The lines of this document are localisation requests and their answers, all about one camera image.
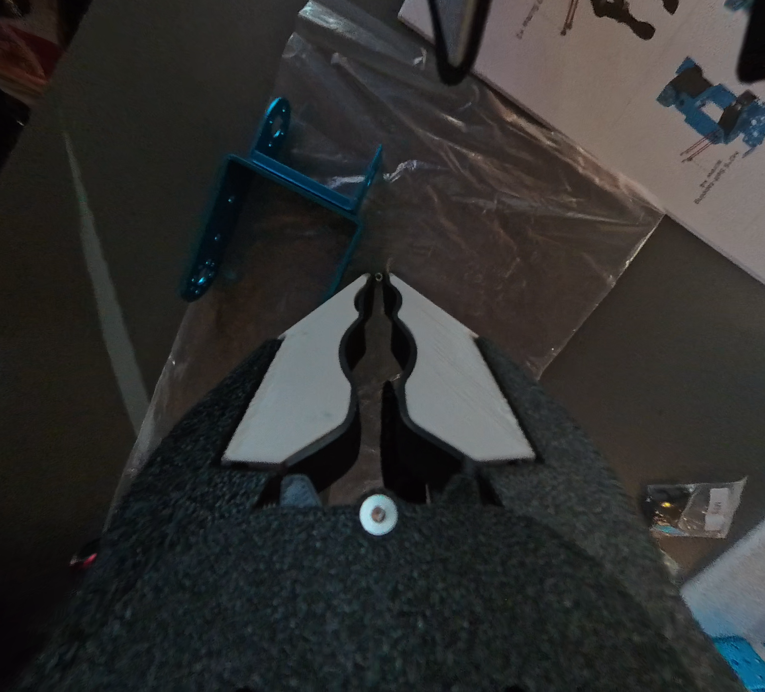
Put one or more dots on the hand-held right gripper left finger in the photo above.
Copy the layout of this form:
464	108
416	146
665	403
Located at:
287	405

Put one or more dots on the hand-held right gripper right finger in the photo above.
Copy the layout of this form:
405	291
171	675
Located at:
460	405

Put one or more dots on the long blue metal U bracket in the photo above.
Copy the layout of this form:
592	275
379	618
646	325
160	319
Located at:
209	261

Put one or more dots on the short blue metal U bracket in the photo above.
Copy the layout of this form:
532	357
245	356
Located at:
278	124

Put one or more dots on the dark grey desk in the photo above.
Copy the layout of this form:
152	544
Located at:
179	76

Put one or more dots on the white assembly instruction sheet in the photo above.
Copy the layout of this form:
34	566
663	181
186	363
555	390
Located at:
568	106

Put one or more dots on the clear plastic bag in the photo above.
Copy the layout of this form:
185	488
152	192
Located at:
478	196

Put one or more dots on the pile of small parts bags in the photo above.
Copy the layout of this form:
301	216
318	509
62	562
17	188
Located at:
687	506

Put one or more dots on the white foam sheet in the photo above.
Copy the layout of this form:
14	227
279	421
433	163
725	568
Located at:
735	584

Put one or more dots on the red and white printed box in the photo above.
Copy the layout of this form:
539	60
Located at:
24	46

